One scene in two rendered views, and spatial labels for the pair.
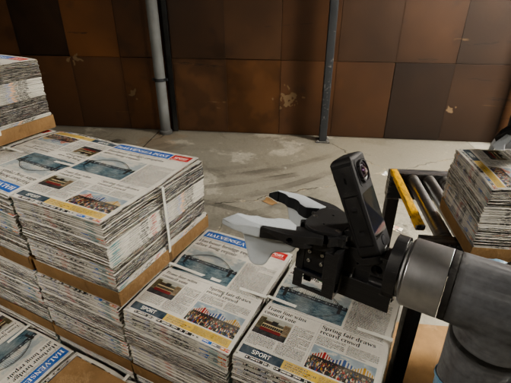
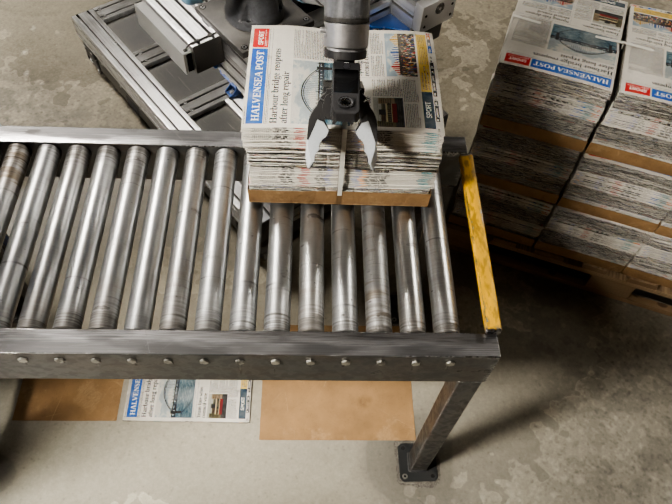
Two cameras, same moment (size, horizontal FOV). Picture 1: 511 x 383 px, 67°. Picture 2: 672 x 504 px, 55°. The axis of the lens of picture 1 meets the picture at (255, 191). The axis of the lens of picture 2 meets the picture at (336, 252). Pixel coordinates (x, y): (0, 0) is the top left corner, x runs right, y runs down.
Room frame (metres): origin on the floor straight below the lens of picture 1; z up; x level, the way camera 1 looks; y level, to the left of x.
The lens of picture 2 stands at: (1.94, -0.98, 1.88)
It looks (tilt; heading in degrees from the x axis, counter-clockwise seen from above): 57 degrees down; 169
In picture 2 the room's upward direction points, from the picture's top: 5 degrees clockwise
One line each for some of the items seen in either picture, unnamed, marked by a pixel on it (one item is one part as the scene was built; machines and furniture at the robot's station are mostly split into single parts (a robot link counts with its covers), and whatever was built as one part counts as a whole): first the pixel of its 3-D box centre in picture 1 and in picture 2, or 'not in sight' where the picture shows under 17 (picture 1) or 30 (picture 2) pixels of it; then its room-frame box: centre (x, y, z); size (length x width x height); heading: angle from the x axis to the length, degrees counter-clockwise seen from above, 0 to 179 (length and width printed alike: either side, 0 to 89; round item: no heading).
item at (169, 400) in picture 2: not in sight; (191, 376); (1.14, -1.24, 0.00); 0.37 x 0.28 x 0.01; 83
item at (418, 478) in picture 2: not in sight; (417, 462); (1.48, -0.60, 0.01); 0.14 x 0.13 x 0.01; 173
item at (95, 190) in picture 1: (112, 175); not in sight; (0.88, 0.36, 1.06); 0.37 x 0.29 x 0.01; 154
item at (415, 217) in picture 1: (404, 195); (479, 236); (1.24, -0.55, 0.81); 0.43 x 0.03 x 0.02; 173
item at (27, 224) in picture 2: not in sight; (24, 233); (1.12, -1.47, 0.77); 0.47 x 0.05 x 0.05; 173
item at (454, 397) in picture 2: (380, 257); (438, 424); (1.48, -0.60, 0.34); 0.06 x 0.06 x 0.68; 83
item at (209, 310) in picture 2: not in sight; (217, 236); (1.17, -1.08, 0.77); 0.47 x 0.05 x 0.05; 173
